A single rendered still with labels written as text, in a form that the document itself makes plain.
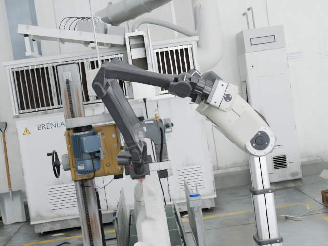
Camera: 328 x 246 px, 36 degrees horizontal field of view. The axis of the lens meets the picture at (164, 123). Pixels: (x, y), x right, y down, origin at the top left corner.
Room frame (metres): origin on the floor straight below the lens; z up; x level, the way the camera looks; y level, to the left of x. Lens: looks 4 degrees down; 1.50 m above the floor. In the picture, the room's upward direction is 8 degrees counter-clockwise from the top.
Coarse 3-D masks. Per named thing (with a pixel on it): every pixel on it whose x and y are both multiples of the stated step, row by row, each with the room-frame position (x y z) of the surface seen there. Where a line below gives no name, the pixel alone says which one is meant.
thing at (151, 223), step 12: (144, 180) 2.71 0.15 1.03; (144, 192) 2.64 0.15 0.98; (144, 204) 2.94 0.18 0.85; (156, 204) 2.96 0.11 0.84; (144, 216) 2.63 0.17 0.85; (156, 216) 2.70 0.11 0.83; (144, 228) 2.66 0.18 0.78; (156, 228) 2.66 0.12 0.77; (144, 240) 2.65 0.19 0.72; (156, 240) 2.65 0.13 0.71; (168, 240) 2.78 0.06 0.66
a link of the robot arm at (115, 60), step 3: (114, 57) 2.76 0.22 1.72; (111, 60) 2.75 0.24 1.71; (114, 60) 2.76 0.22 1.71; (117, 60) 2.76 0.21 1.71; (120, 60) 2.77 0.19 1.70; (114, 63) 2.75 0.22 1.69; (117, 63) 2.76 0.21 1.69; (120, 63) 2.77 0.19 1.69; (123, 63) 2.77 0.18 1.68; (126, 63) 2.77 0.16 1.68; (126, 66) 2.77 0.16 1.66; (129, 66) 2.77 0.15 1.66; (132, 66) 2.78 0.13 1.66; (135, 66) 2.78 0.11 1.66; (141, 69) 2.78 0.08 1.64; (174, 93) 2.76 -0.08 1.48
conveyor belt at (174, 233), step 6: (132, 210) 4.88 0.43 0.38; (168, 210) 4.67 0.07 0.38; (132, 216) 4.63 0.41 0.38; (168, 216) 4.45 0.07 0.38; (132, 222) 4.42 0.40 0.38; (168, 222) 4.25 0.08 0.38; (174, 222) 4.22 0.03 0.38; (132, 228) 4.20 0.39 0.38; (168, 228) 4.05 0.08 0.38; (174, 228) 4.02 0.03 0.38; (132, 234) 4.02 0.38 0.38; (174, 234) 3.86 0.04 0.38; (132, 240) 3.85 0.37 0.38; (174, 240) 3.70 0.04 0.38; (180, 240) 3.68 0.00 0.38
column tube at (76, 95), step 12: (60, 72) 3.16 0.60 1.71; (72, 72) 3.17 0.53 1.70; (60, 84) 3.17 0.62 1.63; (72, 84) 3.17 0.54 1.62; (72, 96) 3.17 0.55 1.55; (84, 180) 3.17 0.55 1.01; (96, 204) 3.17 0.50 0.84; (84, 216) 3.17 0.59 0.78; (96, 216) 3.17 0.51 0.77; (84, 228) 3.17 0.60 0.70; (96, 228) 3.17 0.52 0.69; (84, 240) 3.16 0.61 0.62; (96, 240) 3.17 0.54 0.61
